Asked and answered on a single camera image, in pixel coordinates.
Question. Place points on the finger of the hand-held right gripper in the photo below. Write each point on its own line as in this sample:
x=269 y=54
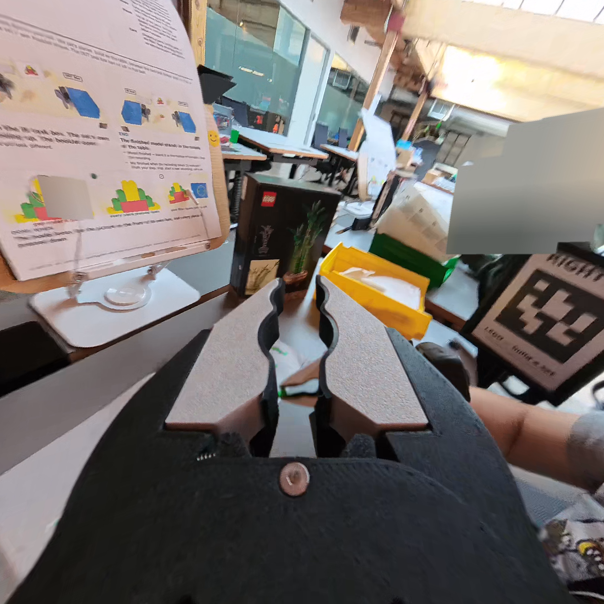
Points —
x=302 y=402
x=306 y=373

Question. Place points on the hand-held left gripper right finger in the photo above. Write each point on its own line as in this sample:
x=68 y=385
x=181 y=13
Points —
x=373 y=377

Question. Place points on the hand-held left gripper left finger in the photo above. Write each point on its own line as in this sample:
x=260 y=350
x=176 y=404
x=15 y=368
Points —
x=226 y=377

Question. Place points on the person's right forearm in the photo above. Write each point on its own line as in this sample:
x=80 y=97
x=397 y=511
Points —
x=519 y=434

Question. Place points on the black lego set box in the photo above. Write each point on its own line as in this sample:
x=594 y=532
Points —
x=283 y=226

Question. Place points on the clear plastic bag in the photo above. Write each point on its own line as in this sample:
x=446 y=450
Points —
x=297 y=344

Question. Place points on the yellow plastic bin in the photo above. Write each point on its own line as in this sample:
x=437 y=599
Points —
x=406 y=321

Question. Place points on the white plastic bag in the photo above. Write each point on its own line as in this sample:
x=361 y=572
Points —
x=387 y=288

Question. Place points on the wooden document stand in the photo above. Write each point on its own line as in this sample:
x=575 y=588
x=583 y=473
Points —
x=141 y=306

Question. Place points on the green plastic bin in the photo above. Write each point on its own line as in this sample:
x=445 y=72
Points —
x=406 y=259

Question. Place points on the folded white paper sheets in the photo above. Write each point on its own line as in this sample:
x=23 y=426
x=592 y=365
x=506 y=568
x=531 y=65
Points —
x=410 y=222

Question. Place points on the grey printed t-shirt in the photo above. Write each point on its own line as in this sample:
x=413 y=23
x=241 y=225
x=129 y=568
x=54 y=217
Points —
x=585 y=453

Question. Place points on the white flip chart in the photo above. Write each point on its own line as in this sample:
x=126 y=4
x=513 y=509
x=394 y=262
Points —
x=377 y=151

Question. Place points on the black lampshade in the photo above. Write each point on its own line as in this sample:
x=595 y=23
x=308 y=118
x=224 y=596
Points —
x=214 y=85

